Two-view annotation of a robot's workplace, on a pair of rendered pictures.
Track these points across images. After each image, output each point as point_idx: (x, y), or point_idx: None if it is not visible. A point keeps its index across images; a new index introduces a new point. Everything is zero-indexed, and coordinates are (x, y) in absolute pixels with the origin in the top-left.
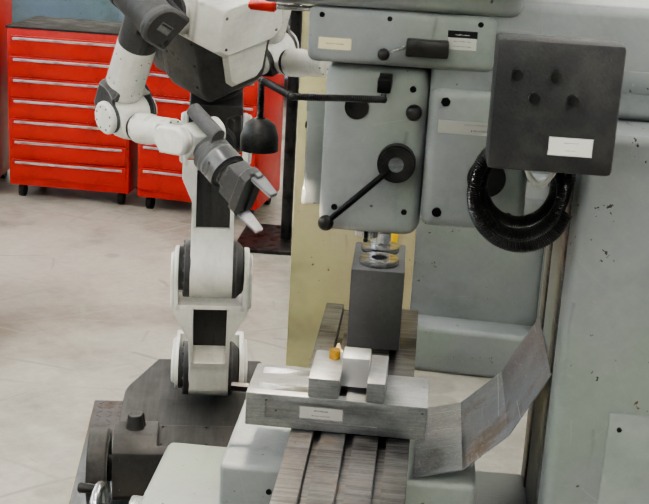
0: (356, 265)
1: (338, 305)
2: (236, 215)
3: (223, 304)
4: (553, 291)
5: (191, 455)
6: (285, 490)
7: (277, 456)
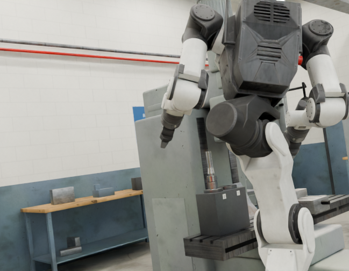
0: (240, 187)
1: (217, 240)
2: (296, 154)
3: (280, 244)
4: (221, 166)
5: (341, 263)
6: (333, 200)
7: (317, 225)
